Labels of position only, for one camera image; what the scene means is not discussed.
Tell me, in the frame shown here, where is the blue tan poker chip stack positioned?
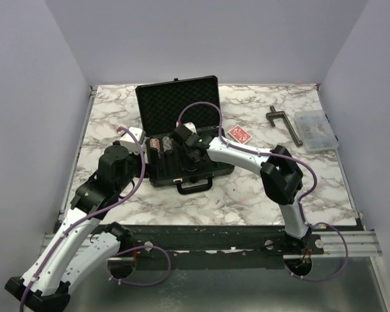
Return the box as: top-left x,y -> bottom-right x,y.
162,136 -> 174,155

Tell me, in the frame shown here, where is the red tan poker chip stack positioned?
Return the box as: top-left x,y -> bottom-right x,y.
149,138 -> 161,153

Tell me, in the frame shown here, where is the black poker carrying case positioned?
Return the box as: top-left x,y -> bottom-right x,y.
135,75 -> 234,195

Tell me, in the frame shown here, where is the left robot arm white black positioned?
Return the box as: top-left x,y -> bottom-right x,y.
5,143 -> 150,311

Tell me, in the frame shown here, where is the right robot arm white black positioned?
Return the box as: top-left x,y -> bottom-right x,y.
170,125 -> 311,255

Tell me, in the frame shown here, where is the red playing card deck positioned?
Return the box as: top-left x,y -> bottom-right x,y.
229,125 -> 252,144

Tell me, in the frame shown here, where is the black metal clamp tool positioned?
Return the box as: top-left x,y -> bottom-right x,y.
265,105 -> 303,147

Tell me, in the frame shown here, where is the clear plastic parts box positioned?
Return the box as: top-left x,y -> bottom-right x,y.
293,110 -> 339,153

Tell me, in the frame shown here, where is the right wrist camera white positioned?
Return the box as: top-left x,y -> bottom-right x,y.
176,122 -> 197,133

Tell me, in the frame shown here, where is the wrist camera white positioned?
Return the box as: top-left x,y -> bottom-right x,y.
117,127 -> 146,154
176,122 -> 197,133

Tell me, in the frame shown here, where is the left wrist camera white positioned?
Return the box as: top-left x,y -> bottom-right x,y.
117,127 -> 146,154

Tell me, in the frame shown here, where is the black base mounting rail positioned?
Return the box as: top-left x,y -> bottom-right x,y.
53,222 -> 332,272

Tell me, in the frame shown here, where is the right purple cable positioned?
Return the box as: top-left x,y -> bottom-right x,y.
177,101 -> 349,282

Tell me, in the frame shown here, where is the aluminium extrusion rail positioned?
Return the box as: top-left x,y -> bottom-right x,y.
38,227 -> 383,261

